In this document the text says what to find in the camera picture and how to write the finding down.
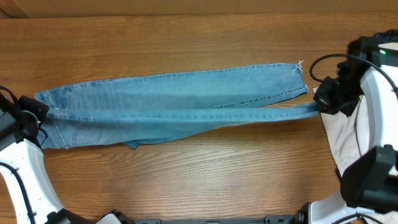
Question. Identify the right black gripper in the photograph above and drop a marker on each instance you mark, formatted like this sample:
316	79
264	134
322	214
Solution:
321	98

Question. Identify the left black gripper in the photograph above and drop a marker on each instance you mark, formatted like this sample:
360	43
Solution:
38	111

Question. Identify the light blue denim jeans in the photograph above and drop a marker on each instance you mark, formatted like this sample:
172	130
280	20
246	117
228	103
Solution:
167	107

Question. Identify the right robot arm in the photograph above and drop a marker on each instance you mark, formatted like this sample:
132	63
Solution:
368	188

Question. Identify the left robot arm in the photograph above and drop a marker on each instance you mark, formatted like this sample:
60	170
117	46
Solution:
22	164

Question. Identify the pale pink garment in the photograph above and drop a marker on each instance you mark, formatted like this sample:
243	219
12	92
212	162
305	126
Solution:
374	119

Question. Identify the black garment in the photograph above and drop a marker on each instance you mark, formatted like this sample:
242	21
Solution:
389	35

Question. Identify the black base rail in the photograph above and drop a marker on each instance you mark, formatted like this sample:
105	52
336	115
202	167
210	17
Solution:
269	219

